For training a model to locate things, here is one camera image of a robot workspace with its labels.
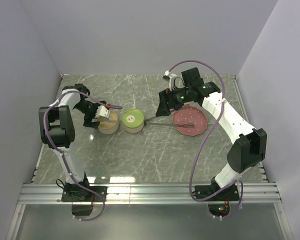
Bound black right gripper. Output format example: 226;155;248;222
155;84;192;117

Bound beige round lid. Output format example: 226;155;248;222
98;110;119;123

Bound aluminium mounting rail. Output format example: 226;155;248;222
4;74;295;240

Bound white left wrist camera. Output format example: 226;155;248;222
95;105;111;119

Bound green round lid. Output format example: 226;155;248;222
121;108;145;128

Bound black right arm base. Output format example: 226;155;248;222
192;184;243;220

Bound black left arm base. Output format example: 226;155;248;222
55;176;108;217

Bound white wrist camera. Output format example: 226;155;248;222
162;70;179;91
95;105;111;119

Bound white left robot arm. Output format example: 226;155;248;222
38;83;111;202

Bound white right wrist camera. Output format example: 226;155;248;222
162;70;179;91

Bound cream steel round container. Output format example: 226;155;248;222
98;120;119;135

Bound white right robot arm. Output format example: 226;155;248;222
155;67;267;202

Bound pink dotted plate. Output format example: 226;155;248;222
172;104;208;137

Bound steel food tongs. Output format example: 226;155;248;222
144;109;195;128

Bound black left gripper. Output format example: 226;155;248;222
74;100;106;128

